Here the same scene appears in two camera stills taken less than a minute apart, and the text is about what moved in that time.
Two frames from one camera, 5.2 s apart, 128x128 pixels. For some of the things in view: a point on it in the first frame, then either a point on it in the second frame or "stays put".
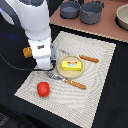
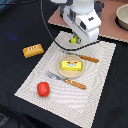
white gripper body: (43, 51) → (86, 25)
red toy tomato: (43, 89) stays put
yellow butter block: (72, 65) stays put
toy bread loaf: (27, 52) stays put
